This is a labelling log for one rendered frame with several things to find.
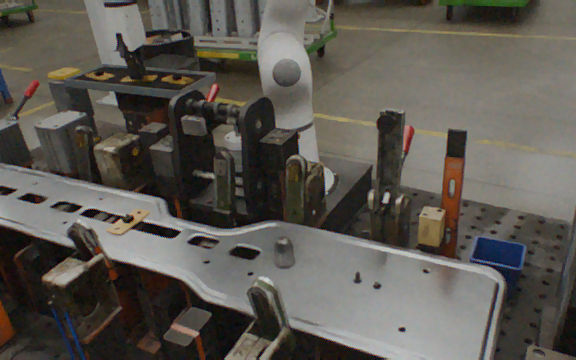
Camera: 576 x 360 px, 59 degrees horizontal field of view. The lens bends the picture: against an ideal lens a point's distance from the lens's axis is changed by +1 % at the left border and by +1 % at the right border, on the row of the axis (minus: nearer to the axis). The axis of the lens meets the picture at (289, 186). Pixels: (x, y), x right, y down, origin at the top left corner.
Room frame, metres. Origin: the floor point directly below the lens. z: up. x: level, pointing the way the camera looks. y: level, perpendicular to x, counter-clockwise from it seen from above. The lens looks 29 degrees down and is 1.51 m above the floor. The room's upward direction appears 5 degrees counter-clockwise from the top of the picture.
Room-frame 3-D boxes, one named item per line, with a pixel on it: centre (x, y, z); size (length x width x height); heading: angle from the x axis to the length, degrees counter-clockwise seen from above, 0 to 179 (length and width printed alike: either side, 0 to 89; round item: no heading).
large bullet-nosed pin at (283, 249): (0.66, 0.02, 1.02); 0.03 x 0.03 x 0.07
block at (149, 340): (0.84, 0.31, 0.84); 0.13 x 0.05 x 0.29; 150
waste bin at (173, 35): (3.82, 0.85, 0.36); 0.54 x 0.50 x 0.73; 145
